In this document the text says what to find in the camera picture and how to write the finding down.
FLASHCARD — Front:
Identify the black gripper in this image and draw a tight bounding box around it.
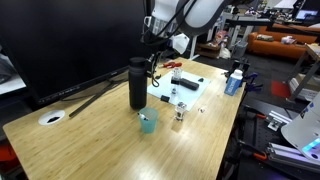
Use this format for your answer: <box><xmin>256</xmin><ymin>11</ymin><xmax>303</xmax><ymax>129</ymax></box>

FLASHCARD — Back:
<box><xmin>142</xmin><ymin>32</ymin><xmax>175</xmax><ymax>88</ymax></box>

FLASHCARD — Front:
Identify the black bottle with strap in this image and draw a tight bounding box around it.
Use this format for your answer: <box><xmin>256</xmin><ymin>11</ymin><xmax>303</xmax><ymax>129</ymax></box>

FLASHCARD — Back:
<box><xmin>128</xmin><ymin>56</ymin><xmax>149</xmax><ymax>111</ymax></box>

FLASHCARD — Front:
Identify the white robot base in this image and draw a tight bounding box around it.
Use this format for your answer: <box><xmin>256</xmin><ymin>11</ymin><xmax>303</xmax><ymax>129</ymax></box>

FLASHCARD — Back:
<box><xmin>280</xmin><ymin>99</ymin><xmax>320</xmax><ymax>165</ymax></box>

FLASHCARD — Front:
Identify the tall clear grinder black band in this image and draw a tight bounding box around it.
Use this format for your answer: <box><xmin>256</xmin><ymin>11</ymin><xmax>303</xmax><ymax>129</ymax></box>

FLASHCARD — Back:
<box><xmin>170</xmin><ymin>67</ymin><xmax>184</xmax><ymax>95</ymax></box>

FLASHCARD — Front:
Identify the white plastic bag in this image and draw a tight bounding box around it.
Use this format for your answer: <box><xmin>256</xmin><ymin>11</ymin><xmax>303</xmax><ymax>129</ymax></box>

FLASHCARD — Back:
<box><xmin>171</xmin><ymin>32</ymin><xmax>191</xmax><ymax>56</ymax></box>

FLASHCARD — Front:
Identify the white rectangular mat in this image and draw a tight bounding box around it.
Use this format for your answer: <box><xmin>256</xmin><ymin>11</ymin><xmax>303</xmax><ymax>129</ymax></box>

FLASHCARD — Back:
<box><xmin>147</xmin><ymin>68</ymin><xmax>212</xmax><ymax>112</ymax></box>

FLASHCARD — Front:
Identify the marker pen in cup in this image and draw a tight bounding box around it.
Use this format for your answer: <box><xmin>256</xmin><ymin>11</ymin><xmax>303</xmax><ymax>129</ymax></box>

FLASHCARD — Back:
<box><xmin>137</xmin><ymin>112</ymin><xmax>150</xmax><ymax>122</ymax></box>

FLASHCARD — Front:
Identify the teal plastic cup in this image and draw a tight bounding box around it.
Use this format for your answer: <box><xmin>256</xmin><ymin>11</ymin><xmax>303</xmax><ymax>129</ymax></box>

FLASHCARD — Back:
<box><xmin>138</xmin><ymin>107</ymin><xmax>159</xmax><ymax>135</ymax></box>

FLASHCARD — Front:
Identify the black monitor stand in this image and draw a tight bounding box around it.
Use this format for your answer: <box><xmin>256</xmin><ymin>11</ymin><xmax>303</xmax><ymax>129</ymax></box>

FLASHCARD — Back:
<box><xmin>61</xmin><ymin>77</ymin><xmax>130</xmax><ymax>119</ymax></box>

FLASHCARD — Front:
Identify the blue white milk carton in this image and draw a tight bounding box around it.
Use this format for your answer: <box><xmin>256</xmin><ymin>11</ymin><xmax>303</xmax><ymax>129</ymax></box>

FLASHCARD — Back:
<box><xmin>223</xmin><ymin>68</ymin><xmax>244</xmax><ymax>97</ymax></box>

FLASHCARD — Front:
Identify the grey bin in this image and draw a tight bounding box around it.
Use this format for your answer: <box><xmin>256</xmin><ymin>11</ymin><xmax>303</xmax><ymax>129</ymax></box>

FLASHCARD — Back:
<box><xmin>230</xmin><ymin>40</ymin><xmax>250</xmax><ymax>61</ymax></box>

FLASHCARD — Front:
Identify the large black monitor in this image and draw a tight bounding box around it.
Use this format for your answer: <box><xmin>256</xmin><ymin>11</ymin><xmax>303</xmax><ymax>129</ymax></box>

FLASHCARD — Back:
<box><xmin>0</xmin><ymin>0</ymin><xmax>158</xmax><ymax>108</ymax></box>

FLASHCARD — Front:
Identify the blue clamp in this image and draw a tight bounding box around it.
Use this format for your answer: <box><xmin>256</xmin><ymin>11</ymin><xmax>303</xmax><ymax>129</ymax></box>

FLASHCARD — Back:
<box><xmin>244</xmin><ymin>72</ymin><xmax>265</xmax><ymax>95</ymax></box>

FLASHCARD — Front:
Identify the white tape roll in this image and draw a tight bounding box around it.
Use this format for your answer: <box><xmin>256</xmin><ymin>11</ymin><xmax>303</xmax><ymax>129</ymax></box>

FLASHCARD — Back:
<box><xmin>37</xmin><ymin>109</ymin><xmax>66</xmax><ymax>127</ymax></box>

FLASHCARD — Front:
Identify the red floor mat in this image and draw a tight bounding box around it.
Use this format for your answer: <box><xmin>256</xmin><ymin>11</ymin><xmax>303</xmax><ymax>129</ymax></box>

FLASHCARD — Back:
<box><xmin>270</xmin><ymin>79</ymin><xmax>291</xmax><ymax>100</ymax></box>

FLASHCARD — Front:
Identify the orange sofa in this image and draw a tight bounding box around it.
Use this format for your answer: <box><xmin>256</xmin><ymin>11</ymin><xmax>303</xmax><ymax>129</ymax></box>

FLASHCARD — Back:
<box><xmin>246</xmin><ymin>23</ymin><xmax>320</xmax><ymax>61</ymax></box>

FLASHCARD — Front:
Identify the laptop with lit screen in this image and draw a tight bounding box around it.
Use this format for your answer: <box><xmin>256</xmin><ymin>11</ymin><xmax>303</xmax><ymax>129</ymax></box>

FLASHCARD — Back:
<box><xmin>294</xmin><ymin>8</ymin><xmax>320</xmax><ymax>22</ymax></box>

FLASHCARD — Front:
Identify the red handled tool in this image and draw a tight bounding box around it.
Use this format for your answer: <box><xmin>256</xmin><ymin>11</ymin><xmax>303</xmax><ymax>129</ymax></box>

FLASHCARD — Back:
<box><xmin>161</xmin><ymin>61</ymin><xmax>183</xmax><ymax>69</ymax></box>

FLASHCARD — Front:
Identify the black clamp mount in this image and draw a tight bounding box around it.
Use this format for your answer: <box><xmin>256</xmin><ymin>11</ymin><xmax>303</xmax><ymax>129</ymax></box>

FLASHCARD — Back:
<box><xmin>225</xmin><ymin>57</ymin><xmax>251</xmax><ymax>80</ymax></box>

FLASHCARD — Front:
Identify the silver metal bracket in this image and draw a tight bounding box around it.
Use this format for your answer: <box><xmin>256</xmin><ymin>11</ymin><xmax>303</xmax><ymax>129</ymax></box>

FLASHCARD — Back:
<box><xmin>266</xmin><ymin>109</ymin><xmax>293</xmax><ymax>132</ymax></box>

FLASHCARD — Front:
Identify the orange handled clamp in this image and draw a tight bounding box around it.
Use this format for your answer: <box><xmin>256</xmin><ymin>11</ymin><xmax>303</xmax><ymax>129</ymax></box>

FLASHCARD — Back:
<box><xmin>239</xmin><ymin>148</ymin><xmax>268</xmax><ymax>161</ymax></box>

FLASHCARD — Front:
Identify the aluminium extrusion rail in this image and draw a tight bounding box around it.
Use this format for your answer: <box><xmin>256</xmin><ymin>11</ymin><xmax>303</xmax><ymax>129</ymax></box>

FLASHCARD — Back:
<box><xmin>265</xmin><ymin>141</ymin><xmax>320</xmax><ymax>174</ymax></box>

